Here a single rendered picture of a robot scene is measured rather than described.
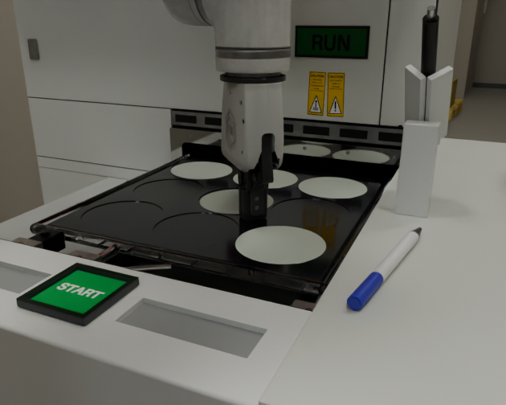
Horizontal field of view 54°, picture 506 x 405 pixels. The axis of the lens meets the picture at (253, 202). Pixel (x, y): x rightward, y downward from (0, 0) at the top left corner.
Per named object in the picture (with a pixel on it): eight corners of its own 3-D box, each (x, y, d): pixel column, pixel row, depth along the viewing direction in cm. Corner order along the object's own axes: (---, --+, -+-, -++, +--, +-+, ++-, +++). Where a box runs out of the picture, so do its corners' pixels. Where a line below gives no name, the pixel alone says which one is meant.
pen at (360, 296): (414, 222, 42) (346, 294, 31) (426, 224, 41) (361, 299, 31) (413, 233, 42) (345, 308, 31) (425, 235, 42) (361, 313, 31)
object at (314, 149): (176, 173, 99) (173, 125, 95) (406, 205, 82) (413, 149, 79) (171, 176, 97) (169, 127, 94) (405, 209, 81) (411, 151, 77)
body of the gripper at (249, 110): (209, 63, 60) (212, 154, 64) (234, 72, 51) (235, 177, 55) (267, 62, 62) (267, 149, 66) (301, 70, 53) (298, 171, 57)
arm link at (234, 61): (206, 46, 59) (206, 72, 60) (227, 50, 51) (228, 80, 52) (272, 44, 61) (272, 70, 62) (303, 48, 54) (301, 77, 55)
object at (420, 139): (398, 194, 52) (412, 60, 47) (438, 199, 50) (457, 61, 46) (388, 214, 46) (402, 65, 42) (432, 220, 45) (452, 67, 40)
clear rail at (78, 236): (36, 231, 62) (34, 220, 61) (334, 295, 48) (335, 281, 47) (27, 235, 61) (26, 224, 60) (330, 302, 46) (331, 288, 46)
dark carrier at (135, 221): (190, 160, 91) (190, 157, 91) (383, 183, 78) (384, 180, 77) (47, 228, 61) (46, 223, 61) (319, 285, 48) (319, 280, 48)
